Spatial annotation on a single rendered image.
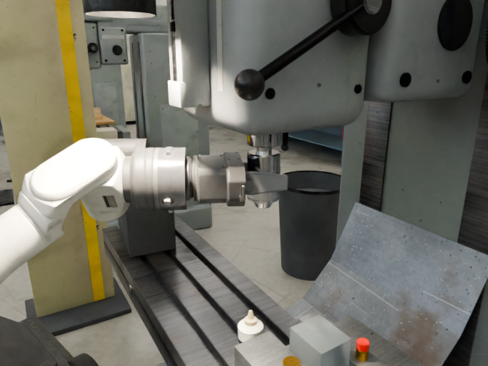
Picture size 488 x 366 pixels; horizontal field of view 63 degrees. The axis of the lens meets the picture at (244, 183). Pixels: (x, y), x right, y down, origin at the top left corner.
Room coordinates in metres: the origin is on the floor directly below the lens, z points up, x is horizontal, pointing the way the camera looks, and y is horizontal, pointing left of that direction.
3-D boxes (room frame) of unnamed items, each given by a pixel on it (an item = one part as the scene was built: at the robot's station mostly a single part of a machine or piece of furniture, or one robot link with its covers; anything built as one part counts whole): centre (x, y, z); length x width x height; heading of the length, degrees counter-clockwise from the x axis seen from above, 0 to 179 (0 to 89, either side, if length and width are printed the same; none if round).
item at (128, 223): (1.03, 0.28, 1.01); 0.22 x 0.12 x 0.20; 24
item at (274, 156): (0.55, -0.03, 1.26); 0.05 x 0.05 x 0.01
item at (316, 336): (0.44, -0.10, 1.03); 0.06 x 0.05 x 0.06; 33
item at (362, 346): (0.43, -0.15, 1.04); 0.02 x 0.02 x 0.03
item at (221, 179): (0.55, 0.06, 1.23); 0.13 x 0.12 x 0.10; 6
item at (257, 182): (0.52, -0.03, 1.23); 0.06 x 0.02 x 0.03; 96
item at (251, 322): (0.53, -0.01, 0.97); 0.04 x 0.04 x 0.11
